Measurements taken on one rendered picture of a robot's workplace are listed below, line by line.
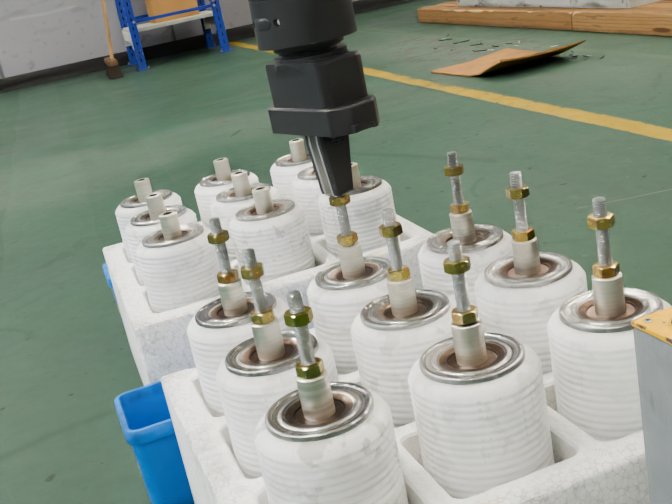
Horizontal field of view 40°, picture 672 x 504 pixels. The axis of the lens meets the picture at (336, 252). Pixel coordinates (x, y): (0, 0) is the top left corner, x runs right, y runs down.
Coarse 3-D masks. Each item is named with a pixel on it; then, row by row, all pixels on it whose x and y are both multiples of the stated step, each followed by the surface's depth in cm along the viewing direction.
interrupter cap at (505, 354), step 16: (496, 336) 69; (432, 352) 69; (448, 352) 68; (496, 352) 67; (512, 352) 66; (432, 368) 66; (448, 368) 66; (464, 368) 66; (480, 368) 65; (496, 368) 65; (512, 368) 64; (464, 384) 64
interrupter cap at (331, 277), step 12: (336, 264) 91; (372, 264) 90; (384, 264) 89; (324, 276) 89; (336, 276) 89; (372, 276) 86; (384, 276) 86; (324, 288) 86; (336, 288) 86; (348, 288) 85
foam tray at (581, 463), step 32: (192, 384) 89; (544, 384) 76; (192, 416) 83; (224, 416) 82; (192, 448) 79; (224, 448) 76; (416, 448) 73; (576, 448) 67; (608, 448) 66; (640, 448) 65; (192, 480) 90; (224, 480) 72; (256, 480) 71; (416, 480) 67; (544, 480) 64; (576, 480) 63; (608, 480) 64; (640, 480) 65
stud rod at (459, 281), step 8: (456, 240) 64; (448, 248) 64; (456, 248) 64; (456, 256) 64; (456, 280) 65; (464, 280) 65; (456, 288) 65; (464, 288) 65; (456, 296) 65; (464, 296) 65; (464, 304) 65
